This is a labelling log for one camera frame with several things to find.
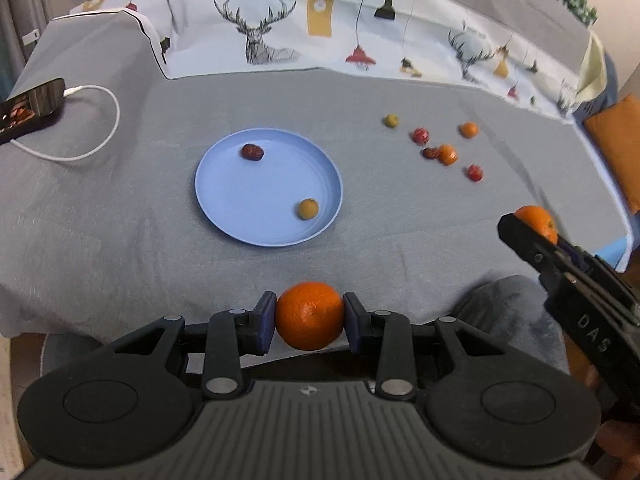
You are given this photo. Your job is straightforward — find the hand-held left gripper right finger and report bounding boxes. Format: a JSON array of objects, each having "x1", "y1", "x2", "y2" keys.
[{"x1": 342, "y1": 292, "x2": 507, "y2": 401}]

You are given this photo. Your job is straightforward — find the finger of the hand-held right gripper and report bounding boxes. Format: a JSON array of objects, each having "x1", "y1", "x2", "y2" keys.
[
  {"x1": 497, "y1": 213, "x2": 572, "y2": 291},
  {"x1": 556, "y1": 233, "x2": 596, "y2": 267}
]

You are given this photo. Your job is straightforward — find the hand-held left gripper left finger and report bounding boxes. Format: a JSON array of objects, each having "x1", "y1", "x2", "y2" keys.
[{"x1": 107, "y1": 291, "x2": 277, "y2": 401}]

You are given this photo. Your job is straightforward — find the orange mandarin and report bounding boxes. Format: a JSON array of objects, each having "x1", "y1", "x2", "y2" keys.
[
  {"x1": 275, "y1": 281, "x2": 346, "y2": 352},
  {"x1": 514, "y1": 205, "x2": 559, "y2": 246}
]

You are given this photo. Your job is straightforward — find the blue round plate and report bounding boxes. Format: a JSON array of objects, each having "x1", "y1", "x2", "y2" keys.
[{"x1": 194, "y1": 127, "x2": 344, "y2": 247}]

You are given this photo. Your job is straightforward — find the orange pillow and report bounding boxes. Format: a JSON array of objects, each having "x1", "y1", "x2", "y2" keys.
[{"x1": 582, "y1": 95, "x2": 640, "y2": 216}]

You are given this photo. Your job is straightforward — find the pale yellow cloth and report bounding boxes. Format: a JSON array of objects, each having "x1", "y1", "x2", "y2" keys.
[{"x1": 575, "y1": 35, "x2": 608, "y2": 113}]

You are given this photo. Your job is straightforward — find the white printed blanket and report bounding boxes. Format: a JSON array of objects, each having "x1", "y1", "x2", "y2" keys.
[{"x1": 70, "y1": 0, "x2": 601, "y2": 121}]

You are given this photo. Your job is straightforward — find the black smartphone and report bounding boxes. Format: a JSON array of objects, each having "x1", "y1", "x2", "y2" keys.
[{"x1": 0, "y1": 78, "x2": 67, "y2": 146}]

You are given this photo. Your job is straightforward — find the grey curtain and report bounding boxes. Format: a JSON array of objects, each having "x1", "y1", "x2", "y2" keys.
[{"x1": 0, "y1": 0, "x2": 68, "y2": 91}]

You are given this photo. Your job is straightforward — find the white charging cable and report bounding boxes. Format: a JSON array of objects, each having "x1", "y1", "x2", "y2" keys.
[{"x1": 10, "y1": 85, "x2": 121, "y2": 162}]

